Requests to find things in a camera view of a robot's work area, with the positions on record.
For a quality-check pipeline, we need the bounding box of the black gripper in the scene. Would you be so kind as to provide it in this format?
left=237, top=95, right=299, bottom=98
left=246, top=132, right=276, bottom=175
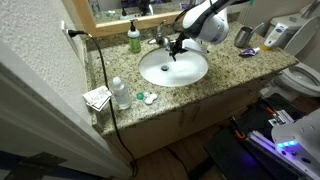
left=169, top=32, right=187, bottom=57

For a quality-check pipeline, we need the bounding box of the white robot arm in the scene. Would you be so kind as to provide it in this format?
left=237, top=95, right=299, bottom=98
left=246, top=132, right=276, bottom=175
left=183, top=0, right=320, bottom=180

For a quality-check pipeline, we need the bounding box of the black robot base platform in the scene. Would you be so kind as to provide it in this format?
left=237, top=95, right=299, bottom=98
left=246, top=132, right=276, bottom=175
left=205, top=94, right=320, bottom=180

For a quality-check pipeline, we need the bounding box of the white oval sink basin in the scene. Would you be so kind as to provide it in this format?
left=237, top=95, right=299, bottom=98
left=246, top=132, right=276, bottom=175
left=139, top=48, right=209, bottom=87

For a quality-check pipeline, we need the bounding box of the chrome faucet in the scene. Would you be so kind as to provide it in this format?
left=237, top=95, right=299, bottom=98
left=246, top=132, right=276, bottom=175
left=148, top=20, right=170, bottom=47

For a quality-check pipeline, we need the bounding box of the green hand soap bottle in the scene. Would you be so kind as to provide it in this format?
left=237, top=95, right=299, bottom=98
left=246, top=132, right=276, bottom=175
left=127, top=20, right=141, bottom=53

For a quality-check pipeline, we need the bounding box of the white contact lens case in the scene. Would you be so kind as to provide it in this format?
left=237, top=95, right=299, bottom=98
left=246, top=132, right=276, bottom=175
left=144, top=93, right=158, bottom=105

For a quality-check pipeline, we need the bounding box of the clear lens case cap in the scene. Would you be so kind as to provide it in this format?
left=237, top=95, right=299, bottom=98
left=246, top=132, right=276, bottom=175
left=143, top=92, right=151, bottom=98

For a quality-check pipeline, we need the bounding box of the green lens case cap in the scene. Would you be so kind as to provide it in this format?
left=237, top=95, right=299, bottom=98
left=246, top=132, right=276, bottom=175
left=136, top=93, right=144, bottom=100

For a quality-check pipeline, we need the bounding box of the grey metal cup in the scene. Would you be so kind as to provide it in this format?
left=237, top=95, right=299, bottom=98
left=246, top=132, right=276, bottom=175
left=234, top=27, right=253, bottom=48

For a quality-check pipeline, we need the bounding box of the clear plastic bottle white cap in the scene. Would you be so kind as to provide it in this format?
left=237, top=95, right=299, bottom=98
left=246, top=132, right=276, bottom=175
left=111, top=77, right=131, bottom=110

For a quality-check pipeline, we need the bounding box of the purple toothpaste tube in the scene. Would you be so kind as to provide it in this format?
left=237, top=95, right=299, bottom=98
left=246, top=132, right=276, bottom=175
left=239, top=47, right=261, bottom=57

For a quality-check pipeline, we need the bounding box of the wooden vanity cabinet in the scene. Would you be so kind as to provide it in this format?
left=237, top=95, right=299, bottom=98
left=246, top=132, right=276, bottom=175
left=103, top=71, right=284, bottom=164

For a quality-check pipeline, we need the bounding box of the wood framed mirror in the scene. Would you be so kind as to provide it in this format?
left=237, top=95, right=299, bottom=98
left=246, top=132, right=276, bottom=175
left=62, top=0, right=180, bottom=37

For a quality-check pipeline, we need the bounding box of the blue toothbrush in cup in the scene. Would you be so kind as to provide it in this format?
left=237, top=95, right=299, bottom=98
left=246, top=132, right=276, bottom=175
left=251, top=22, right=265, bottom=34

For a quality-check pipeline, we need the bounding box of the white paper packet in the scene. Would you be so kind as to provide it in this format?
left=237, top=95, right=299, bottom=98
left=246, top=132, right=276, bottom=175
left=83, top=86, right=112, bottom=112

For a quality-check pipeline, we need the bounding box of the white yellow lotion tube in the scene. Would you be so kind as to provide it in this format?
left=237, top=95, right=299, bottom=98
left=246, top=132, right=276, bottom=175
left=262, top=22, right=288, bottom=51

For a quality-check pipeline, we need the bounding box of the white toilet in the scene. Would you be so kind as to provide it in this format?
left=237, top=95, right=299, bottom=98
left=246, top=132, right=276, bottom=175
left=260, top=0, right=320, bottom=101

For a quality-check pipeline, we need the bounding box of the white door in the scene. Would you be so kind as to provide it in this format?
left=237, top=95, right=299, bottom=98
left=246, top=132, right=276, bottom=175
left=0, top=41, right=131, bottom=178

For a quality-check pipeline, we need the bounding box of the green handled brush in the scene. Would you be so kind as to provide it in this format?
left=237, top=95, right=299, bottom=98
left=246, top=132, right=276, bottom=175
left=242, top=0, right=254, bottom=26

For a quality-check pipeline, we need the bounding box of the black power cable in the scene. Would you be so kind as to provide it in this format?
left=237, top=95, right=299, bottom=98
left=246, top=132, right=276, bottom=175
left=67, top=29, right=139, bottom=178

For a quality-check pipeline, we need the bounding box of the white wall outlet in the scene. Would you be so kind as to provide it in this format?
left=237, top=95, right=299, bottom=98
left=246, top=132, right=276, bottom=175
left=61, top=20, right=79, bottom=58

